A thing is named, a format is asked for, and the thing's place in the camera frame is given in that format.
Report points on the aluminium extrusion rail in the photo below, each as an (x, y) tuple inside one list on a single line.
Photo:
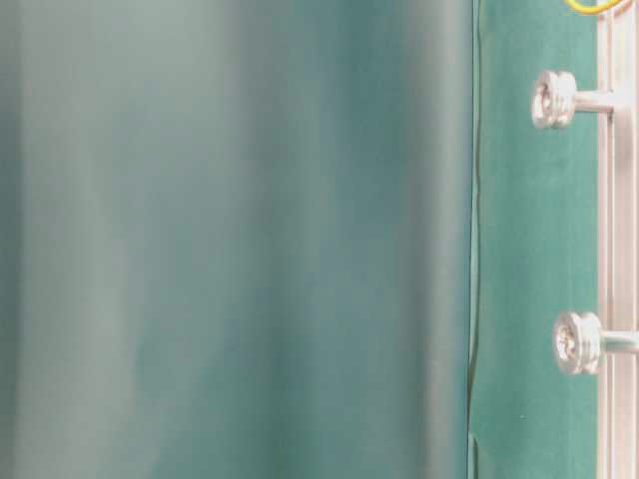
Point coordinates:
[(618, 239)]

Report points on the silver pulley shaft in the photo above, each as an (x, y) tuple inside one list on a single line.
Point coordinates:
[(556, 99), (580, 342)]

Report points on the yellow rubber band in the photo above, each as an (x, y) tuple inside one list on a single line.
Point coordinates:
[(592, 10)]

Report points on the silver pulley shaft near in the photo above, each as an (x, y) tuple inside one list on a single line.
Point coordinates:
[(580, 342)]

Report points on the silver pulley shaft far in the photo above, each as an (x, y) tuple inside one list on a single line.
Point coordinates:
[(556, 99)]

